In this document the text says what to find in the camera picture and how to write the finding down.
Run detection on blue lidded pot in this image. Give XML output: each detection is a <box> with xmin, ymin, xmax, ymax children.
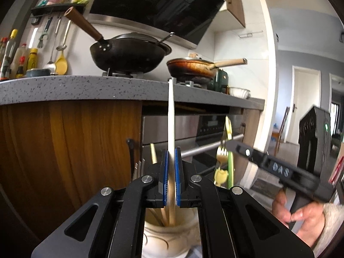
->
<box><xmin>26</xmin><ymin>68</ymin><xmax>52</xmax><ymax>77</ymax></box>

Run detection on wooden chair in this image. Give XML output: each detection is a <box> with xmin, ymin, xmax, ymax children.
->
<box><xmin>271</xmin><ymin>107</ymin><xmax>291</xmax><ymax>158</ymax></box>

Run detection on wooden base cabinet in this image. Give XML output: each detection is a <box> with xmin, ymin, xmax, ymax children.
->
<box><xmin>0</xmin><ymin>103</ymin><xmax>143</xmax><ymax>258</ymax></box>

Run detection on yellow-handled spoon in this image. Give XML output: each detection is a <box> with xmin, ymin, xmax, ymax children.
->
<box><xmin>225</xmin><ymin>116</ymin><xmax>235</xmax><ymax>190</ymax></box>

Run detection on hanging black-handled kitchen tool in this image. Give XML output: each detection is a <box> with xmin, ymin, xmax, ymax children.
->
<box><xmin>37</xmin><ymin>17</ymin><xmax>53</xmax><ymax>49</ymax></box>

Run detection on black wall shelf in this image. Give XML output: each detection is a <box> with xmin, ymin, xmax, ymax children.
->
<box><xmin>30</xmin><ymin>3</ymin><xmax>87</xmax><ymax>17</ymax></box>

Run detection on black cabinet handle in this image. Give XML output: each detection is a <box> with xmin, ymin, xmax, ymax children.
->
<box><xmin>126</xmin><ymin>138</ymin><xmax>138</xmax><ymax>179</ymax></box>

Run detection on gas stove grate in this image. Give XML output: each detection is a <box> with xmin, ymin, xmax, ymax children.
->
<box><xmin>101</xmin><ymin>68</ymin><xmax>141</xmax><ymax>79</ymax></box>

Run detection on person's right hand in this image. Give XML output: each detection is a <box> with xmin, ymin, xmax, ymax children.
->
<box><xmin>271</xmin><ymin>190</ymin><xmax>327</xmax><ymax>248</ymax></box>

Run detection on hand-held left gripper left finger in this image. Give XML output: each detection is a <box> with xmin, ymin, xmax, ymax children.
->
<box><xmin>31</xmin><ymin>148</ymin><xmax>170</xmax><ymax>258</ymax></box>

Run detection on grey speckled countertop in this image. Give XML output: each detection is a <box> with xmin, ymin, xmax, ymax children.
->
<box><xmin>0</xmin><ymin>75</ymin><xmax>266</xmax><ymax>111</ymax></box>

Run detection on steel spatula handle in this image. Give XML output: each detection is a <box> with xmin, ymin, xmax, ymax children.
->
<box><xmin>154</xmin><ymin>32</ymin><xmax>175</xmax><ymax>45</ymax></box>

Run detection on green kitchen appliance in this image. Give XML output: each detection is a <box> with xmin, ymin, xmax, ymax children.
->
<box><xmin>209</xmin><ymin>69</ymin><xmax>229</xmax><ymax>94</ymax></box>

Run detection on white door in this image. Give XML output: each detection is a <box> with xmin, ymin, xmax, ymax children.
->
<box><xmin>291</xmin><ymin>65</ymin><xmax>322</xmax><ymax>143</ymax></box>

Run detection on steel oven door handle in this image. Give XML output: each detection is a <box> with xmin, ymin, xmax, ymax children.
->
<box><xmin>180</xmin><ymin>132</ymin><xmax>246</xmax><ymax>158</ymax></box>

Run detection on white fluted bowl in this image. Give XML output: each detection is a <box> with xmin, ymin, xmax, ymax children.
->
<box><xmin>229</xmin><ymin>86</ymin><xmax>251</xmax><ymax>99</ymax></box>

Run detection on person's right forearm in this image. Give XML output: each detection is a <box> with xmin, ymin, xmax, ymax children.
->
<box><xmin>312</xmin><ymin>203</ymin><xmax>344</xmax><ymax>253</ymax></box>

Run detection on black wok with wooden handle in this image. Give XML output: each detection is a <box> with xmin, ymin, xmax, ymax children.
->
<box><xmin>65</xmin><ymin>7</ymin><xmax>172</xmax><ymax>75</ymax></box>

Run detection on yellow rice spoon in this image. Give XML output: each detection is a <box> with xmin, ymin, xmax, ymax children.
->
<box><xmin>55</xmin><ymin>49</ymin><xmax>68</xmax><ymax>75</ymax></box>

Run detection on hanging steel ladle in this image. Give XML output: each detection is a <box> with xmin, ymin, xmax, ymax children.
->
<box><xmin>43</xmin><ymin>18</ymin><xmax>61</xmax><ymax>71</ymax></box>

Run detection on cream floral ceramic utensil holder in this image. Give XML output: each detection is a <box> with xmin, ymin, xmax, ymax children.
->
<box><xmin>141</xmin><ymin>207</ymin><xmax>203</xmax><ymax>258</ymax></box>

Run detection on yellow-handled fork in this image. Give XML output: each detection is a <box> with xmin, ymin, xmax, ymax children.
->
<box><xmin>213</xmin><ymin>146</ymin><xmax>230</xmax><ymax>187</ymax></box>

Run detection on row of condiment bottles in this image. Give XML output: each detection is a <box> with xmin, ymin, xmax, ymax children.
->
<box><xmin>0</xmin><ymin>29</ymin><xmax>39</xmax><ymax>82</ymax></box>

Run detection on frying pan with wooden handle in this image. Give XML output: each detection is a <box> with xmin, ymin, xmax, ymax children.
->
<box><xmin>166</xmin><ymin>57</ymin><xmax>248</xmax><ymax>80</ymax></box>

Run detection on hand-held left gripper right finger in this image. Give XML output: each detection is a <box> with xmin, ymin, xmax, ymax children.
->
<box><xmin>175</xmin><ymin>147</ymin><xmax>315</xmax><ymax>258</ymax></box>

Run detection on stainless steel built-in oven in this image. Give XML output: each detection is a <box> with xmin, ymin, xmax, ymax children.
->
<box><xmin>141</xmin><ymin>112</ymin><xmax>247</xmax><ymax>184</ymax></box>

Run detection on wooden wall cabinet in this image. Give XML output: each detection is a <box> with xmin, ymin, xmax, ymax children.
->
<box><xmin>209</xmin><ymin>0</ymin><xmax>247</xmax><ymax>29</ymax></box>

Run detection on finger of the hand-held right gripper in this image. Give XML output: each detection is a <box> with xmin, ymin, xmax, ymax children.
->
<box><xmin>225</xmin><ymin>139</ymin><xmax>266</xmax><ymax>167</ymax></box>

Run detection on black range hood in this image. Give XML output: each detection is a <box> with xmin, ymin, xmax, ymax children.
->
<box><xmin>88</xmin><ymin>0</ymin><xmax>229</xmax><ymax>51</ymax></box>

